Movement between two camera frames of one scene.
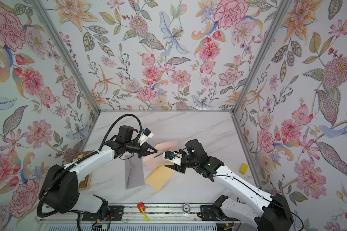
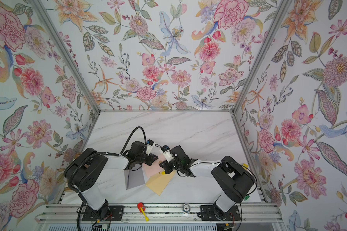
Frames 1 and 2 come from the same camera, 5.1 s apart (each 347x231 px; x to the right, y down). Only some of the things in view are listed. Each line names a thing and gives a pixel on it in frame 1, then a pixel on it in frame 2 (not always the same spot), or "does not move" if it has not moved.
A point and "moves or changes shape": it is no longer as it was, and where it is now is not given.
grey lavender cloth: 134,172 does not move
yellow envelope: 158,177 moves or changes shape
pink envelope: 156,160 moves or changes shape
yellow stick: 146,218 does not move
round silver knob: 186,208 does not move
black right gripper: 175,167 → 166,166
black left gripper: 148,146 → 151,156
